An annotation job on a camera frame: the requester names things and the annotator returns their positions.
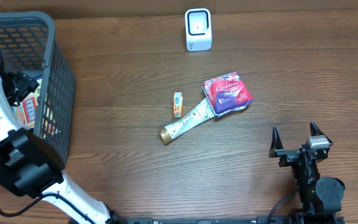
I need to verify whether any small orange box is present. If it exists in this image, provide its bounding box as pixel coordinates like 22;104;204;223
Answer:
173;92;183;119

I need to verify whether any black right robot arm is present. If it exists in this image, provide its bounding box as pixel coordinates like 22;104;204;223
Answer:
269;122;346;224

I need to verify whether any grey plastic shopping basket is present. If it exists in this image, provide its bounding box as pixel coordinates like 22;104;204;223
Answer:
0;11;75;161

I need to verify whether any white barcode scanner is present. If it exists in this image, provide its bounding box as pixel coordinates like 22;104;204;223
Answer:
185;8;213;52

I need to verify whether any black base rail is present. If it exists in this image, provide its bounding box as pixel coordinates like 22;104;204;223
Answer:
125;215;345;224

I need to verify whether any white tube gold cap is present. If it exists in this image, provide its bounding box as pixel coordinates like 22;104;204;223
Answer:
158;98;215;145

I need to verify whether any purple red Carefree pack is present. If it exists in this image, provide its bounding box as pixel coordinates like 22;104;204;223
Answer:
202;72;253;118

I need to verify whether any yellow snack bag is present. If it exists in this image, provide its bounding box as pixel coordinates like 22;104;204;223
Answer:
11;76;62;139

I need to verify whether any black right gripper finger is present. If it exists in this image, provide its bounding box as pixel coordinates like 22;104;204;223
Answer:
310;121;333;146
268;126;284;158

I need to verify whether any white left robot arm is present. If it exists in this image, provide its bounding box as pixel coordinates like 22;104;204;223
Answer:
0;53;155;223

